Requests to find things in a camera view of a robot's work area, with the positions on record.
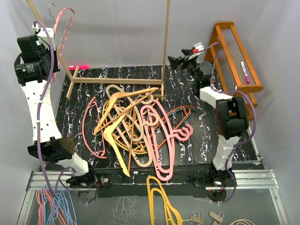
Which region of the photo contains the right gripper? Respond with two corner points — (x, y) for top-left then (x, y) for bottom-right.
(168, 49), (200, 83)

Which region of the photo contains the pink wavy wire hanger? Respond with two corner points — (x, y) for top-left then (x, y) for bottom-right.
(48, 3), (75, 81)

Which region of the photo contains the pink curved wire hanger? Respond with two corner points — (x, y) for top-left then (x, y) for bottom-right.
(81, 97), (107, 159)

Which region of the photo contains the wooden hanger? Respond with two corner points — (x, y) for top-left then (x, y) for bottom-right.
(103, 126), (130, 177)
(93, 87), (160, 135)

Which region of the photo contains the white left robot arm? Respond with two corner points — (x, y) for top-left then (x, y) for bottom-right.
(14, 21), (97, 187)

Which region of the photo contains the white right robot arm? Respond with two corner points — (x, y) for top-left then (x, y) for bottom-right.
(167, 42), (249, 186)

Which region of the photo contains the pink tape strip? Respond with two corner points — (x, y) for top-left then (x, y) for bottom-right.
(68, 65), (90, 70)

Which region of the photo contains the orange wooden shelf rack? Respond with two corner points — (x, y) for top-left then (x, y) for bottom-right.
(204, 22), (263, 108)

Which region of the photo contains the pink white marker pen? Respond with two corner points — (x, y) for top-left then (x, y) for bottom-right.
(240, 61), (250, 84)

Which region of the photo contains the beige flat plastic hanger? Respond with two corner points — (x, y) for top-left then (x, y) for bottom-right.
(105, 84), (160, 168)

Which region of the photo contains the pink flat plastic hanger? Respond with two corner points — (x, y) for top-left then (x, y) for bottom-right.
(140, 99), (194, 181)

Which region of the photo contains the orange plastic curved hanger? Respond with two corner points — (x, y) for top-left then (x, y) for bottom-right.
(101, 100), (148, 157)

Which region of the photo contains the yellow plastic hanger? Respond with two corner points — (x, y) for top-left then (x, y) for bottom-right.
(146, 176), (184, 225)

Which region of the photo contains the beige clip left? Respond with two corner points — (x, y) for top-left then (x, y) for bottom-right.
(185, 212), (204, 225)

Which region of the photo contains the beige clip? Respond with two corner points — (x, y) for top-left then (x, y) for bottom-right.
(185, 212), (204, 225)
(209, 211), (224, 225)

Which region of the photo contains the beige clip right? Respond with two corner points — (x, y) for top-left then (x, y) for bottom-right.
(209, 211), (224, 225)

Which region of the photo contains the cream hanger bottom edge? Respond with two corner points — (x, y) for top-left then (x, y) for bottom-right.
(230, 219), (255, 225)

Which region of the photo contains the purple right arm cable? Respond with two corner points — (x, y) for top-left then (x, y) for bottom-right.
(199, 42), (257, 204)

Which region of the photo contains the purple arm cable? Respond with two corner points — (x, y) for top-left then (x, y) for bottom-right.
(32, 20), (87, 204)
(199, 42), (257, 204)

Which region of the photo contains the wooden garment rack frame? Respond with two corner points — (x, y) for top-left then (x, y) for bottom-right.
(24, 0), (172, 101)

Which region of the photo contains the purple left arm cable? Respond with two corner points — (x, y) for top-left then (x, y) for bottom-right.
(32, 20), (87, 204)

